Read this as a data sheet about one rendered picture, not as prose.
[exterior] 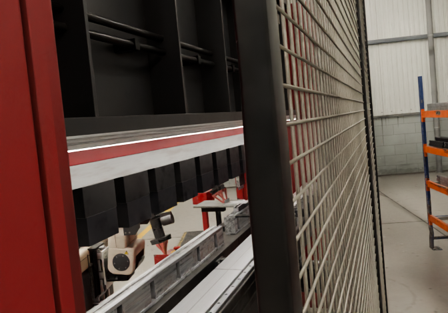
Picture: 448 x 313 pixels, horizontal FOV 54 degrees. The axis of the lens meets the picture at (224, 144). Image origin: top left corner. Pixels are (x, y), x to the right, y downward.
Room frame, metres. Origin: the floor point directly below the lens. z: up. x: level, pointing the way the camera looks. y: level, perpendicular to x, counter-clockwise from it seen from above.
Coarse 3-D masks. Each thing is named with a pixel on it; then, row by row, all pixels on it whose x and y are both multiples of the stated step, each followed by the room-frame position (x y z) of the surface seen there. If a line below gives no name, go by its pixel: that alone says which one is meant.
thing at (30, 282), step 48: (0, 0) 0.28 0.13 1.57; (48, 0) 0.32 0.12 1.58; (0, 48) 0.28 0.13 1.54; (48, 48) 0.32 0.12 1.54; (0, 96) 0.28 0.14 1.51; (48, 96) 0.31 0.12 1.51; (0, 144) 0.27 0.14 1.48; (48, 144) 0.31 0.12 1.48; (0, 192) 0.27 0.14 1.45; (48, 192) 0.30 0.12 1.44; (0, 240) 0.26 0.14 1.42; (48, 240) 0.30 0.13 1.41; (0, 288) 0.26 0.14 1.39; (48, 288) 0.29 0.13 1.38
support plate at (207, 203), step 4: (208, 200) 2.72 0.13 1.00; (212, 200) 2.70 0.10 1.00; (216, 200) 2.69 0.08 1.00; (232, 200) 2.64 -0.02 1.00; (236, 200) 2.63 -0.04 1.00; (240, 200) 2.61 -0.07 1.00; (200, 204) 2.61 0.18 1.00; (204, 204) 2.59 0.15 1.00; (208, 204) 2.58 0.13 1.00; (212, 204) 2.57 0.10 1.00; (216, 204) 2.56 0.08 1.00; (220, 204) 2.55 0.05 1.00; (228, 204) 2.52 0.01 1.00; (232, 204) 2.51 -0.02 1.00; (236, 204) 2.50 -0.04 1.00
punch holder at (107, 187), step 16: (80, 192) 1.18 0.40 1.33; (96, 192) 1.23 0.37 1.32; (112, 192) 1.30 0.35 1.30; (80, 208) 1.18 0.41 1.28; (96, 208) 1.23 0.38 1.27; (112, 208) 1.30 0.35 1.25; (80, 224) 1.19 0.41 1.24; (96, 224) 1.22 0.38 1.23; (112, 224) 1.29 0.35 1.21; (80, 240) 1.19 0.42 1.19; (96, 240) 1.21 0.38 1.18
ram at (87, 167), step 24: (120, 144) 1.37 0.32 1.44; (144, 144) 1.50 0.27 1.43; (168, 144) 1.67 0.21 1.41; (192, 144) 1.87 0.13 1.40; (216, 144) 2.13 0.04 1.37; (240, 144) 2.48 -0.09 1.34; (72, 168) 1.15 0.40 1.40; (96, 168) 1.25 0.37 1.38; (120, 168) 1.36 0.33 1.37; (144, 168) 1.49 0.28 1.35
